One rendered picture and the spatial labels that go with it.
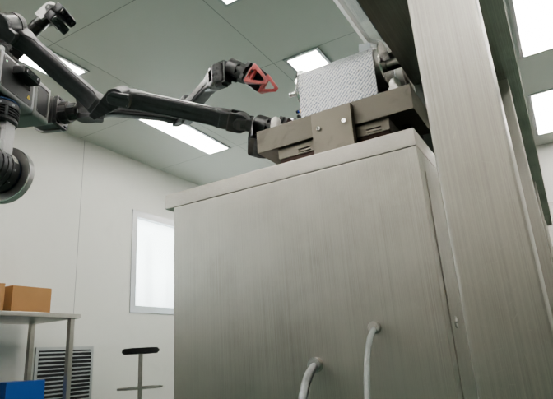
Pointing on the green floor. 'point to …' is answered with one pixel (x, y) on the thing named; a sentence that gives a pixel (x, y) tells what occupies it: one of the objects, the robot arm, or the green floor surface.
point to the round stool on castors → (140, 368)
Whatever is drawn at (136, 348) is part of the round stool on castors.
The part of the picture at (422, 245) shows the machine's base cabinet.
